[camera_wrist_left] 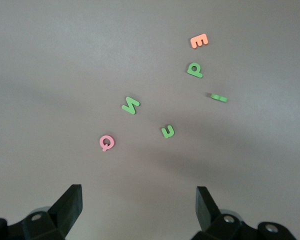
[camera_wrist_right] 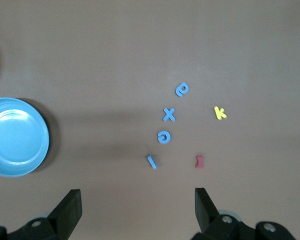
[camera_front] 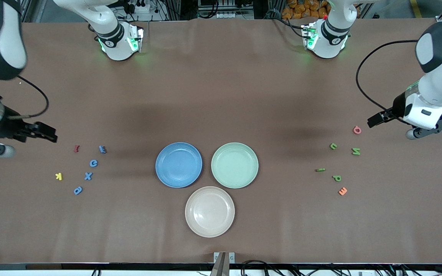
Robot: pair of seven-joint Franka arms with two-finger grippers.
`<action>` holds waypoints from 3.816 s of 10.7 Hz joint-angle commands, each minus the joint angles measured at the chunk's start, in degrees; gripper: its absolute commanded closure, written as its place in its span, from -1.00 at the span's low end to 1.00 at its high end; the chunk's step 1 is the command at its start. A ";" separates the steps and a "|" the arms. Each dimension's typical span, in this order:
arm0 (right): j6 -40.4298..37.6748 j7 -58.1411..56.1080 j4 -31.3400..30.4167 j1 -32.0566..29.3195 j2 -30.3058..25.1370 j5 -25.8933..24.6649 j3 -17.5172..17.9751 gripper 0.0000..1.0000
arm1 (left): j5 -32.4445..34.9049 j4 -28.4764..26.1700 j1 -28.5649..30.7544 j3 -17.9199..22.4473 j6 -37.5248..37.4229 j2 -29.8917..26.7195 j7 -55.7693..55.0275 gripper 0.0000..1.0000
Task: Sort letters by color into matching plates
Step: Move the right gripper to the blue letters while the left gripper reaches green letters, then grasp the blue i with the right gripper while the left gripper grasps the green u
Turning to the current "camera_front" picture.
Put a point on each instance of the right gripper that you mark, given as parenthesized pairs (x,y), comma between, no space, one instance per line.
(11,129)

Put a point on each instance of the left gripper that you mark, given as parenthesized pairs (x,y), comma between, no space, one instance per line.
(398,106)

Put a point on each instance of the green foam letter N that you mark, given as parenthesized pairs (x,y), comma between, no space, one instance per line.
(355,151)
(333,146)

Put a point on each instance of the blue foam letter e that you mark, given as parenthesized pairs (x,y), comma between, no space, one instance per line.
(93,163)
(102,149)

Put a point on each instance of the blue foam letter x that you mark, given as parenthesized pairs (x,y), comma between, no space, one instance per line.
(88,176)

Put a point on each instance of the blue foam letter a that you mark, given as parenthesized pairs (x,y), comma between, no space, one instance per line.
(78,190)

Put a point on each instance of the green foam letter p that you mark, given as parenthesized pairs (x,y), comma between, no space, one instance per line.
(336,178)

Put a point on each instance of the pink foam letter Q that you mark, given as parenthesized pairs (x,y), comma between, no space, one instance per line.
(354,130)

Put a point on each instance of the yellow foam letter k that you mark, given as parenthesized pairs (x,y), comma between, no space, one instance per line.
(58,176)

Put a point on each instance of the orange foam letter E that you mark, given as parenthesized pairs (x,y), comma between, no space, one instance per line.
(342,191)

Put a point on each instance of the bag of orange fruits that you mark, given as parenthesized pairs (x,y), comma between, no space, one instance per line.
(305,9)

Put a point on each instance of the blue plate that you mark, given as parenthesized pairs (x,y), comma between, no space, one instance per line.
(178,165)

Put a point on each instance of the light green plate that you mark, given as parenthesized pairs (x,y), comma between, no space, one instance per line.
(235,165)

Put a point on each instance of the beige plate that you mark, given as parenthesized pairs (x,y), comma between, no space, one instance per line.
(210,211)

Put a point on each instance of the long white power strip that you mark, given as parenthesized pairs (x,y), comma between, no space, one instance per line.
(225,15)

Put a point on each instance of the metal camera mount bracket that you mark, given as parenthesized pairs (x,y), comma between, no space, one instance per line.
(224,260)

